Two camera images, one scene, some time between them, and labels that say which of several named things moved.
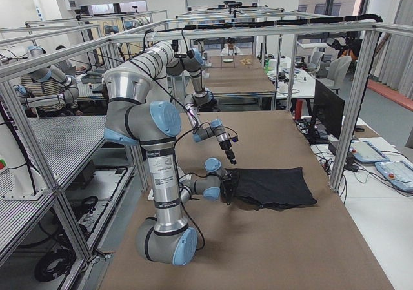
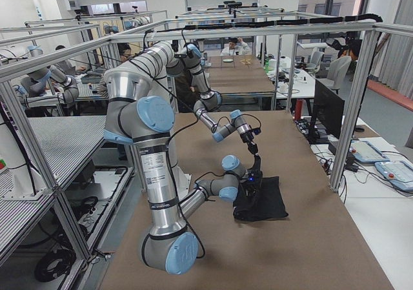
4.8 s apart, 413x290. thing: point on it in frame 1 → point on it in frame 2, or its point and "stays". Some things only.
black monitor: (328, 114) stays
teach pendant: (366, 152) stays
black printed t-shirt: (271, 188) → (269, 204)
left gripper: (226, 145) → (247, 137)
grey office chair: (337, 73) stays
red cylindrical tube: (298, 108) stays
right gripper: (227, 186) → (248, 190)
